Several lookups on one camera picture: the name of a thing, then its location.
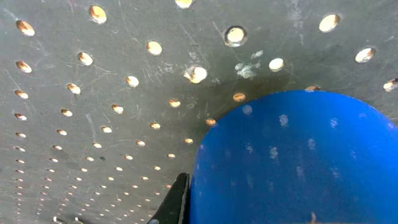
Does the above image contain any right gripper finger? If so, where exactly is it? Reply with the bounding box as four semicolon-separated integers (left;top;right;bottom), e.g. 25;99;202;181
146;172;191;224

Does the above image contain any roll of blue tape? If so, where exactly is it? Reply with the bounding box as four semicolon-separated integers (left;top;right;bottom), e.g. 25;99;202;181
189;90;398;224

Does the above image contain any black pegboard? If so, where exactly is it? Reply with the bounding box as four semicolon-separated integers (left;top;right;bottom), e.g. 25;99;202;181
0;0;398;224

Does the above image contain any metal hook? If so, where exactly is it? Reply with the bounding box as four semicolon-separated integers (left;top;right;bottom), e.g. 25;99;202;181
52;215;85;224

